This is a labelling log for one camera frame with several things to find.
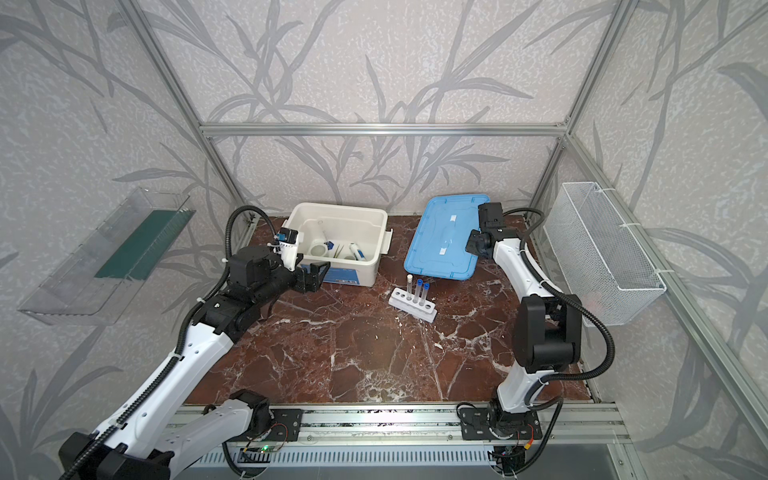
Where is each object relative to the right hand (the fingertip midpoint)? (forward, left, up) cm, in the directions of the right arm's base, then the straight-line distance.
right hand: (480, 236), depth 93 cm
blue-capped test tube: (-17, +20, -5) cm, 27 cm away
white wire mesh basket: (-24, -18, +19) cm, 35 cm away
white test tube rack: (-16, +26, -13) cm, 33 cm away
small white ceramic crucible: (+2, +44, -14) cm, 46 cm away
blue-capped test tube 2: (-18, +18, -5) cm, 26 cm away
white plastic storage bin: (+9, +44, -12) cm, 47 cm away
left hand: (-15, +45, +12) cm, 49 cm away
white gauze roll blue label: (+3, +40, -13) cm, 43 cm away
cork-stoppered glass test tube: (-16, +23, -5) cm, 28 cm away
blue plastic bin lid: (+5, +11, -7) cm, 14 cm away
